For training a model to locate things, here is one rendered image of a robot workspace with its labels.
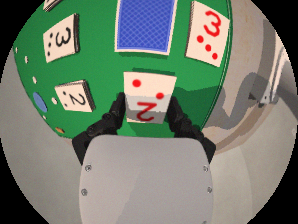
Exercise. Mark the blue round coaster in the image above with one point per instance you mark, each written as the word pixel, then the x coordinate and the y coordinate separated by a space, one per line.
pixel 40 102

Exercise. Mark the green card table cloth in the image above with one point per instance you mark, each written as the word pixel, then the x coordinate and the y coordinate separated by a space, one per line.
pixel 103 68

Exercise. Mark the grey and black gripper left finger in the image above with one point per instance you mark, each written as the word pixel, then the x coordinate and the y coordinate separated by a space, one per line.
pixel 109 124

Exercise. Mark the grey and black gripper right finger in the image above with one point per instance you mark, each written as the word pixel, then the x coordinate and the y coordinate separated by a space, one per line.
pixel 183 128

